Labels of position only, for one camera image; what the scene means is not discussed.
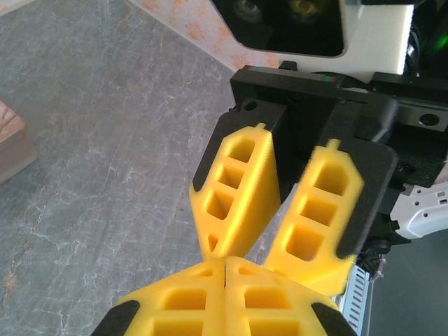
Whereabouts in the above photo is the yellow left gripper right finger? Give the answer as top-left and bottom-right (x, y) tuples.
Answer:
(224, 256), (358, 336)

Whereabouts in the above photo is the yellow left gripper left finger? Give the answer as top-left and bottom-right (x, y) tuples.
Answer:
(90, 259), (227, 336)

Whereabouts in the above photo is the grey metal plate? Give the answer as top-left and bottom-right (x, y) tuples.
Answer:
(367, 237), (448, 336)

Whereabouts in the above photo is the pink printed tin box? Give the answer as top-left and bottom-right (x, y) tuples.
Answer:
(0, 100), (39, 186)

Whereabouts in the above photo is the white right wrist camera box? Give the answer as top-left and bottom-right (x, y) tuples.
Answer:
(211, 0), (417, 84)

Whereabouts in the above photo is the white slotted cable tray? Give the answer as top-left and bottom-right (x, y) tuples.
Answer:
(335, 265), (372, 336)

